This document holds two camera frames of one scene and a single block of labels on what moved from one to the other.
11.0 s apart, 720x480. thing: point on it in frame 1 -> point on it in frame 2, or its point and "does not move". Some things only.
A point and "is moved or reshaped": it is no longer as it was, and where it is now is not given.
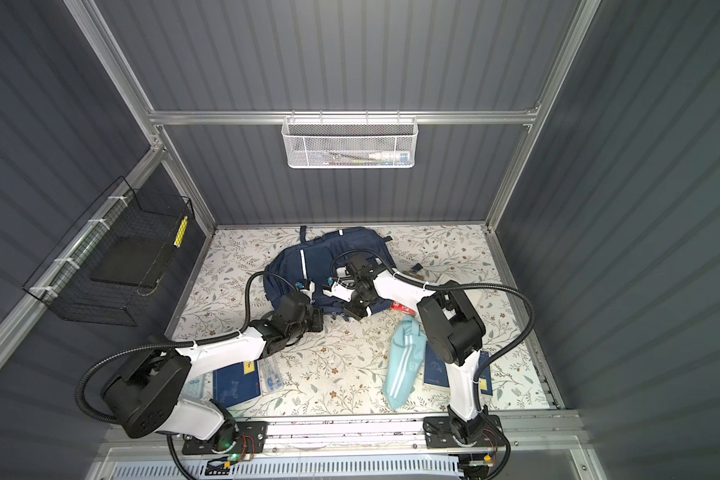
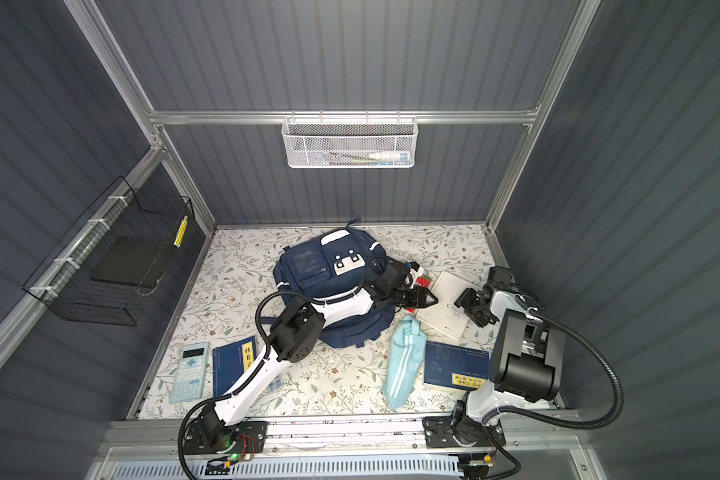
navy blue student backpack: [313, 261] is moved or reshaped
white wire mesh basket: [350, 142] does not move
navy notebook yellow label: [436, 371] does not move
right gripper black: [357, 313] -> [466, 301]
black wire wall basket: [113, 261] does not move
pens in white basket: [372, 158] does not move
